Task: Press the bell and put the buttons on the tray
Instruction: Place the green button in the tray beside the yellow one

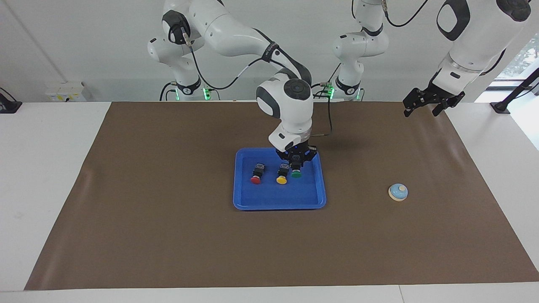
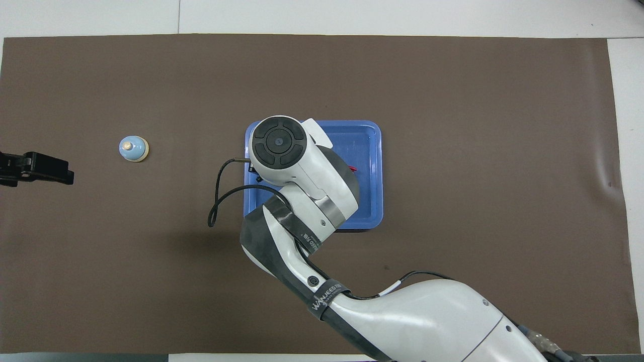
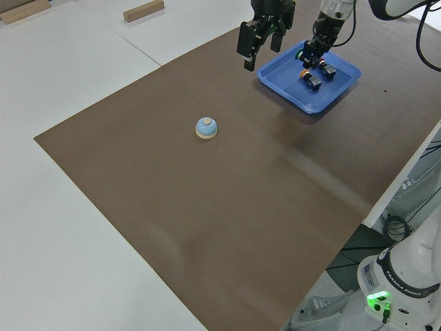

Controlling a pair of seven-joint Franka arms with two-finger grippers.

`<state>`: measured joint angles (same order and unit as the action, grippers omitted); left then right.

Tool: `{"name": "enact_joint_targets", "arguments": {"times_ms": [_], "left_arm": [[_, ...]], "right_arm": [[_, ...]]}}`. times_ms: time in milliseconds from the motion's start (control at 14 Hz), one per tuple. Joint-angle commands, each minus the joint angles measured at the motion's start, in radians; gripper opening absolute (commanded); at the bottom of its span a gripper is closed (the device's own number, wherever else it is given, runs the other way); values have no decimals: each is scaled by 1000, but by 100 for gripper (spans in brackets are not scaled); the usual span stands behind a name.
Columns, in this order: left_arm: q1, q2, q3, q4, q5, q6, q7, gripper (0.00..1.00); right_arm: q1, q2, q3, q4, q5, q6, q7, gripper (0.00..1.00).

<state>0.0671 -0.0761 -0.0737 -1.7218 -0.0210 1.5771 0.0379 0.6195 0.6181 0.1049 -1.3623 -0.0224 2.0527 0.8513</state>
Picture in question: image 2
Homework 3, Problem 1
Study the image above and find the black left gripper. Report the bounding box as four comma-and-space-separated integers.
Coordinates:
0, 151, 75, 188

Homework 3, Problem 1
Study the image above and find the light blue service bell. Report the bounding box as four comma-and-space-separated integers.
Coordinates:
119, 136, 149, 163

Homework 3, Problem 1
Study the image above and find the blue plastic tray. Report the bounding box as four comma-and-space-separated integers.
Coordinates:
244, 120, 384, 230

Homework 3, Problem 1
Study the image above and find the brown table mat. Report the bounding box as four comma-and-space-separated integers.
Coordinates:
0, 34, 642, 355

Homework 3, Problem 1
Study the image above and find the grey cable conduit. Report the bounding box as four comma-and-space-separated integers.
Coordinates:
518, 324, 592, 362

